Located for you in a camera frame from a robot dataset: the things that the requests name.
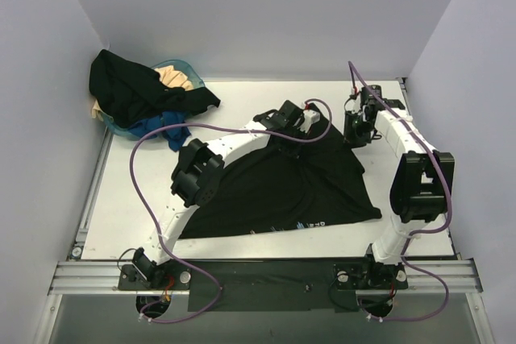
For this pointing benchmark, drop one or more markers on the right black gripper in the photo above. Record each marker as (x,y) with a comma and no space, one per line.
(356,130)

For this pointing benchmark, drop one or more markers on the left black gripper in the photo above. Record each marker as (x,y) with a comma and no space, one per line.
(291,139)

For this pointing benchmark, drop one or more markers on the black graphic t shirt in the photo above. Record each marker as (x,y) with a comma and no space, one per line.
(268,190)

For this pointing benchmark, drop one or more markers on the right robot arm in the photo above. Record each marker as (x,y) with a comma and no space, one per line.
(420,195)

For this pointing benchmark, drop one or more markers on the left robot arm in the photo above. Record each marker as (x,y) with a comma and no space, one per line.
(198,174)

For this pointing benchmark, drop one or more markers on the teal plastic basket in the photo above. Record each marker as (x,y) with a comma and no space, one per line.
(181,65)

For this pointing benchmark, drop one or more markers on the cream t shirt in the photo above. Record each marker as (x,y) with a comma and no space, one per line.
(169,76)

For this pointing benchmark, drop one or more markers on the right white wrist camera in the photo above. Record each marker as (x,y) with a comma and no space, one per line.
(354,105)

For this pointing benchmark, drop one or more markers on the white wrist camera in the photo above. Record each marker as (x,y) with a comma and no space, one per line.
(354,105)
(309,118)

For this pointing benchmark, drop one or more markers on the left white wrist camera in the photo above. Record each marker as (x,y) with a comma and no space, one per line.
(309,118)

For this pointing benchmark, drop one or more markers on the aluminium frame rail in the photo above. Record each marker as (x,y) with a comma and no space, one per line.
(102,277)

